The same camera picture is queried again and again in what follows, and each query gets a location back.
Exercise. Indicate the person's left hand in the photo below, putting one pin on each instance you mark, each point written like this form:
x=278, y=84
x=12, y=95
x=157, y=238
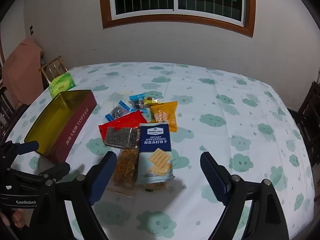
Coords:
x=17, y=218

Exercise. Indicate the cloud printed tablecloth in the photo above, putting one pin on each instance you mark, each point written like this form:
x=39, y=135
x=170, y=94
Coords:
x=225, y=130

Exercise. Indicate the maroon and gold tin box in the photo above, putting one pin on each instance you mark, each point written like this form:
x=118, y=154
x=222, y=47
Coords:
x=75, y=127

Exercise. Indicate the dark wooden bench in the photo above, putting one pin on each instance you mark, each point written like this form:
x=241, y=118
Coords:
x=7, y=115

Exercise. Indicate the small yellow candy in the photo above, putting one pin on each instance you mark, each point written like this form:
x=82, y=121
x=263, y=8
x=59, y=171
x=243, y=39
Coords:
x=150, y=101

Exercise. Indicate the wood-framed barred window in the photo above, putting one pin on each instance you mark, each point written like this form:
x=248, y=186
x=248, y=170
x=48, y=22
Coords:
x=175, y=2

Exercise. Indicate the clear orange-print snack packet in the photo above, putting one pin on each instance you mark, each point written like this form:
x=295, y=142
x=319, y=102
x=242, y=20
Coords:
x=123, y=167

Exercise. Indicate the green tissue pack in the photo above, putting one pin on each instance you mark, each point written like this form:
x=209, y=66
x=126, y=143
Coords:
x=61, y=85

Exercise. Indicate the dark wooden chair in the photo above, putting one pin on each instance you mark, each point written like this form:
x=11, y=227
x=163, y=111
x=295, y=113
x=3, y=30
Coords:
x=310, y=122

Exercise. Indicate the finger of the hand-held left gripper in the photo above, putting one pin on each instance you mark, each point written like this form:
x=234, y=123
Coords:
x=57, y=171
x=27, y=147

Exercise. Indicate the blue cracker packet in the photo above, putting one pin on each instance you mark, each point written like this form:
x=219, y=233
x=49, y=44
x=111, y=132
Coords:
x=155, y=152

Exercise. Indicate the black wall switch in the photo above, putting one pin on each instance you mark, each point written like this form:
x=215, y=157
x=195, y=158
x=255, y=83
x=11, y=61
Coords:
x=31, y=30

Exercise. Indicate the blue dark candy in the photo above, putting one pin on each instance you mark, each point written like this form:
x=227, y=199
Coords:
x=137, y=101

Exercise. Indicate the orange snack packet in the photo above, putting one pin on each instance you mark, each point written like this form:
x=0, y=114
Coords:
x=166, y=116

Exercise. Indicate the clear sesame brittle packet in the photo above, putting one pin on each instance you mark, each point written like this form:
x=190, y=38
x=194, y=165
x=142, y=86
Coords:
x=120, y=137

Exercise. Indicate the red snack packet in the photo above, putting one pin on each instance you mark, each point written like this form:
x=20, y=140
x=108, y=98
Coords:
x=122, y=122

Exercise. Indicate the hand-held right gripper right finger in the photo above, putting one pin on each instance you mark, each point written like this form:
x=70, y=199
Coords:
x=215, y=177

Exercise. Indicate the bamboo chair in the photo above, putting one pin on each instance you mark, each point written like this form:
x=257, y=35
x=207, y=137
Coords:
x=53, y=66

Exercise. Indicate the wooden chair with pink cloth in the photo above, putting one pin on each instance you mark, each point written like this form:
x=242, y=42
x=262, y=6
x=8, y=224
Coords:
x=21, y=70

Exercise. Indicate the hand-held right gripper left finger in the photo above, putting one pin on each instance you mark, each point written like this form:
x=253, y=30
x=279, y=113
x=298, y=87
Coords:
x=102, y=175

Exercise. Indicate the blue silver candy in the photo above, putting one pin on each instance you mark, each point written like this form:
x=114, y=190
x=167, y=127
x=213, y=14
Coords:
x=117, y=111

